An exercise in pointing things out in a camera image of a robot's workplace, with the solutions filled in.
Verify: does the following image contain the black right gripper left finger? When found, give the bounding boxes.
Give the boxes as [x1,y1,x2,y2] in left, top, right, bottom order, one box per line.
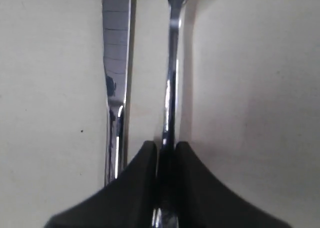
[46,141,158,227]

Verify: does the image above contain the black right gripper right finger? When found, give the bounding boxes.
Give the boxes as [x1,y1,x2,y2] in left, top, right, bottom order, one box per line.
[174,142,290,227]

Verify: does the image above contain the silver fork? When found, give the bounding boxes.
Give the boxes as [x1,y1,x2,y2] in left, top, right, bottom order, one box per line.
[150,0,188,227]

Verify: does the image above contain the silver table knife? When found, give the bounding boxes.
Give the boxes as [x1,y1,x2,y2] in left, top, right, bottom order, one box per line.
[102,0,131,185]

